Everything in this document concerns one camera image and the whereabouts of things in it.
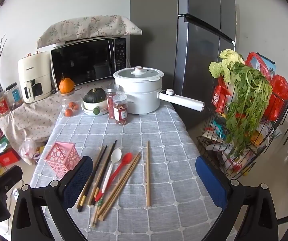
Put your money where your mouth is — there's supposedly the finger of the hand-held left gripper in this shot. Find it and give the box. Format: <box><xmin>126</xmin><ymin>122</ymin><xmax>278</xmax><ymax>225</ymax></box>
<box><xmin>0</xmin><ymin>166</ymin><xmax>23</xmax><ymax>194</ymax></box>

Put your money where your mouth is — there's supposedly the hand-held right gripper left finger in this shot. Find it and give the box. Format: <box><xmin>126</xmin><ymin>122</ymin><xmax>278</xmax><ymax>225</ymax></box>
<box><xmin>11</xmin><ymin>156</ymin><xmax>94</xmax><ymax>241</ymax></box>

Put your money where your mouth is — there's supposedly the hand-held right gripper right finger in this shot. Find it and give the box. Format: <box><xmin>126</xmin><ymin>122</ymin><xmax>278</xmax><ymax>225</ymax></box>
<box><xmin>195</xmin><ymin>156</ymin><xmax>280</xmax><ymax>241</ymax></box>

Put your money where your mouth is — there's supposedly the black chopstick with gold end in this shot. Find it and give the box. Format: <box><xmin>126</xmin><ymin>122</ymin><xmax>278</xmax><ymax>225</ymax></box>
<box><xmin>78</xmin><ymin>145</ymin><xmax>108</xmax><ymax>212</ymax></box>
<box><xmin>91</xmin><ymin>140</ymin><xmax>117</xmax><ymax>205</ymax></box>

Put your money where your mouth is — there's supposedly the pink perforated utensil holder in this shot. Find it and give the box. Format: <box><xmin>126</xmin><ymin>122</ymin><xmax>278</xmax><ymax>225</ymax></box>
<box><xmin>44</xmin><ymin>142</ymin><xmax>80</xmax><ymax>179</ymax></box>

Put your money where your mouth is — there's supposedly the bamboo chopstick with patterned end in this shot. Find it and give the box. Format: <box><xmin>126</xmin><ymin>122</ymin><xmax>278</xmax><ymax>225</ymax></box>
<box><xmin>90</xmin><ymin>198</ymin><xmax>102</xmax><ymax>229</ymax></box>

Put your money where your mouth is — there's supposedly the white plastic spoon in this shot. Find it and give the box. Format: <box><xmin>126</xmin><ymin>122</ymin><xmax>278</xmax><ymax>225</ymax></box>
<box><xmin>100</xmin><ymin>148</ymin><xmax>122</xmax><ymax>194</ymax></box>

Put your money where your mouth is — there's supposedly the light bamboo chopstick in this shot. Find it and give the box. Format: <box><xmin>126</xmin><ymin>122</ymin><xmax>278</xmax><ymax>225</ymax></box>
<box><xmin>99</xmin><ymin>152</ymin><xmax>141</xmax><ymax>221</ymax></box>
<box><xmin>146</xmin><ymin>140</ymin><xmax>152</xmax><ymax>207</ymax></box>
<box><xmin>97</xmin><ymin>154</ymin><xmax>138</xmax><ymax>219</ymax></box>

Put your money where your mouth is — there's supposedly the red plastic spoon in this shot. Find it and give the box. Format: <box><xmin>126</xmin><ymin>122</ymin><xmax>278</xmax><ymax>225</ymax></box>
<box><xmin>94</xmin><ymin>152</ymin><xmax>133</xmax><ymax>202</ymax></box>

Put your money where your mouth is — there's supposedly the red box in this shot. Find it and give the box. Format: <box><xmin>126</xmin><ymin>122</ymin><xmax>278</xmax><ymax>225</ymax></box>
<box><xmin>0</xmin><ymin>151</ymin><xmax>19</xmax><ymax>167</ymax></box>

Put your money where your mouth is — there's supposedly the clear plastic bag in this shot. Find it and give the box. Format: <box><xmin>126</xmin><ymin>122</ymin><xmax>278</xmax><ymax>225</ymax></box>
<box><xmin>19</xmin><ymin>138</ymin><xmax>44</xmax><ymax>165</ymax></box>

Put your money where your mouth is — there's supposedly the grey checked tablecloth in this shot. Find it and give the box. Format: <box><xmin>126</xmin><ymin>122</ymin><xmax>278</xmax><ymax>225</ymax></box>
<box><xmin>30</xmin><ymin>104</ymin><xmax>224</xmax><ymax>241</ymax></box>

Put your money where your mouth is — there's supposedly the floral tablecloth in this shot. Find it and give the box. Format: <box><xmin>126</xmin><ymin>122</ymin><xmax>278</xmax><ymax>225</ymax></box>
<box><xmin>0</xmin><ymin>79</ymin><xmax>115</xmax><ymax>153</ymax></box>

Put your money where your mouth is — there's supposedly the small jar with red label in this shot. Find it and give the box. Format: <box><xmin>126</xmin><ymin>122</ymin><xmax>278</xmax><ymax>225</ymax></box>
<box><xmin>0</xmin><ymin>93</ymin><xmax>9</xmax><ymax>116</ymax></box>

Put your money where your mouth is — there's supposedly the white bowl with plate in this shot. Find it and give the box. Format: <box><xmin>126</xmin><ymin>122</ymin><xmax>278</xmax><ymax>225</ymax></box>
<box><xmin>81</xmin><ymin>104</ymin><xmax>109</xmax><ymax>116</ymax></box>

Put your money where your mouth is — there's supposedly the container with blue label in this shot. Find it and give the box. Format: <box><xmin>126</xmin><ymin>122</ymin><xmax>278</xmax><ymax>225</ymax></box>
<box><xmin>6</xmin><ymin>82</ymin><xmax>24</xmax><ymax>106</ymax></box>

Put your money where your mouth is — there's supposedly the clear glass jar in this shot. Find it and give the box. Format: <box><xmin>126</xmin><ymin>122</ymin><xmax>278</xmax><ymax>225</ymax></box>
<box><xmin>60</xmin><ymin>92</ymin><xmax>80</xmax><ymax>117</ymax></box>

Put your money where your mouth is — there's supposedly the red label jar of dried slices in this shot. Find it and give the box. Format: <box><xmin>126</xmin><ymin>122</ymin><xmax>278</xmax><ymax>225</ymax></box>
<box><xmin>112</xmin><ymin>93</ymin><xmax>129</xmax><ymax>126</ymax></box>

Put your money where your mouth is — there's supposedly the dark green pumpkin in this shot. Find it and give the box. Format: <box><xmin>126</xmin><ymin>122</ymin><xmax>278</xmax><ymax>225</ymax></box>
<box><xmin>84</xmin><ymin>87</ymin><xmax>107</xmax><ymax>104</ymax></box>

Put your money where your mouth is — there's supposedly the red snack packet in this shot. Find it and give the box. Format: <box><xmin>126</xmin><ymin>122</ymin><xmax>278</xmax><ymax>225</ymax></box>
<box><xmin>213</xmin><ymin>77</ymin><xmax>234</xmax><ymax>113</ymax></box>

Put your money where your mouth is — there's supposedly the green cilantro bunch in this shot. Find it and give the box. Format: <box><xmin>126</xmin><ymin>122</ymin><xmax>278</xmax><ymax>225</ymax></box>
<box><xmin>225</xmin><ymin>61</ymin><xmax>273</xmax><ymax>156</ymax></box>

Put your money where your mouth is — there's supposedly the clear jar of red snacks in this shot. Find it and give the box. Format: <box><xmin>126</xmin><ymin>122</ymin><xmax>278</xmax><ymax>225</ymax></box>
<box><xmin>105</xmin><ymin>85</ymin><xmax>120</xmax><ymax>119</ymax></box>

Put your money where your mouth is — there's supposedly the large orange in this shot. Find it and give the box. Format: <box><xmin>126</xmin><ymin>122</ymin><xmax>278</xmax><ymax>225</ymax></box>
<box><xmin>59</xmin><ymin>73</ymin><xmax>75</xmax><ymax>93</ymax></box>

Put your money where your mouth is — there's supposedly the white electric cooking pot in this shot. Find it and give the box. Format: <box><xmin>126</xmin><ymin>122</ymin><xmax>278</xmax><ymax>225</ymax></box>
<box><xmin>113</xmin><ymin>66</ymin><xmax>206</xmax><ymax>115</ymax></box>

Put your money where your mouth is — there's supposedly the cream air fryer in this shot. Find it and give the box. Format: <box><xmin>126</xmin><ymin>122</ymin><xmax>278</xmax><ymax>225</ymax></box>
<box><xmin>18</xmin><ymin>51</ymin><xmax>53</xmax><ymax>104</ymax></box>

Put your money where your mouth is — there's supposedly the red plastic bag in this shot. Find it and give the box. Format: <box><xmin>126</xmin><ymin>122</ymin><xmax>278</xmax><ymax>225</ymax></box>
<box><xmin>264</xmin><ymin>75</ymin><xmax>288</xmax><ymax>121</ymax></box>

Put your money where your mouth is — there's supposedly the black microwave oven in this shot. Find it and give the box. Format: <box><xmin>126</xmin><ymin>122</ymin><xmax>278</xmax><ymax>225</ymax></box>
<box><xmin>51</xmin><ymin>36</ymin><xmax>130</xmax><ymax>88</ymax></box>

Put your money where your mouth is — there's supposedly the napa cabbage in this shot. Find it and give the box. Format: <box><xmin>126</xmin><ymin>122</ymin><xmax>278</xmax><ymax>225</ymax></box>
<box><xmin>209</xmin><ymin>49</ymin><xmax>245</xmax><ymax>83</ymax></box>

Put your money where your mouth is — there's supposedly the glass pot lid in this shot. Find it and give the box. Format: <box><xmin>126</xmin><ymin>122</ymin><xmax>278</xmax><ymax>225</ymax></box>
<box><xmin>114</xmin><ymin>66</ymin><xmax>164</xmax><ymax>82</ymax></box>

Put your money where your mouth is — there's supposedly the red and blue package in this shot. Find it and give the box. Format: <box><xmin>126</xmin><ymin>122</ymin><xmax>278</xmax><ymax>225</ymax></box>
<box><xmin>245</xmin><ymin>52</ymin><xmax>277</xmax><ymax>81</ymax></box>

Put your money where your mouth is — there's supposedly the grey refrigerator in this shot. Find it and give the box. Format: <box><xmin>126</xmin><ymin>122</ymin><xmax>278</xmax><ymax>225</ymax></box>
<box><xmin>129</xmin><ymin>0</ymin><xmax>237</xmax><ymax>131</ymax></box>

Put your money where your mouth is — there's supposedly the floral microwave cover cloth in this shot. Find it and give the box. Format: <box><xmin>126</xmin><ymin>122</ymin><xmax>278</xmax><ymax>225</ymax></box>
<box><xmin>36</xmin><ymin>15</ymin><xmax>143</xmax><ymax>49</ymax></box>

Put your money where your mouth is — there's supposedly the black wire storage rack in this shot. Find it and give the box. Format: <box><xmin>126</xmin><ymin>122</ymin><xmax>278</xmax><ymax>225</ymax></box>
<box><xmin>196</xmin><ymin>80</ymin><xmax>288</xmax><ymax>180</ymax></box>

